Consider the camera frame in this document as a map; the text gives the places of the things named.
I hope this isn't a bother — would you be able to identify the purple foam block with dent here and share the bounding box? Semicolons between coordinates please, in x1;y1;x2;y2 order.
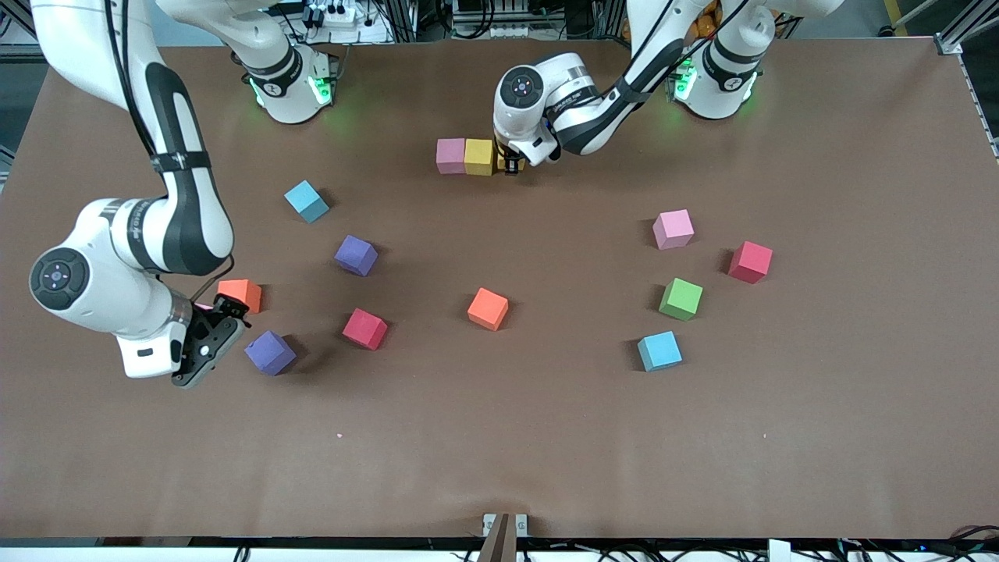
244;329;297;377

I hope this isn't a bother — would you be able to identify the orange foam block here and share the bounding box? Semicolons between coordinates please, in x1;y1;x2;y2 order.
467;287;510;332
217;279;263;315

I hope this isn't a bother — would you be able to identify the red foam block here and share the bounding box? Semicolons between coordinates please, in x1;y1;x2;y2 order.
727;240;774;284
342;308;389;351

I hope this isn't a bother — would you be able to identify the light blue foam block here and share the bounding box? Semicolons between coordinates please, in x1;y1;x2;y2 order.
637;330;684;372
283;180;331;225

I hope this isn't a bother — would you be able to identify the white power strip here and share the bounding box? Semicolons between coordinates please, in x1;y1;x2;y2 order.
455;22;547;40
297;2;361;30

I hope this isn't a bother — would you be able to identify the green foam block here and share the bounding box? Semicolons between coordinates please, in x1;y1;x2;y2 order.
658;277;704;322

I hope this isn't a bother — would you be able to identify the bag of orange snacks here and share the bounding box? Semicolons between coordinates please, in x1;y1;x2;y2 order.
687;0;720;41

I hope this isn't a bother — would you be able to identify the aluminium frame post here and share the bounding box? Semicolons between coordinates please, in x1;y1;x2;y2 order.
933;0;999;55
0;0;73;65

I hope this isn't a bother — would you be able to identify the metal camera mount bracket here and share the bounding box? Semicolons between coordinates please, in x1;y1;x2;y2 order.
478;513;529;562

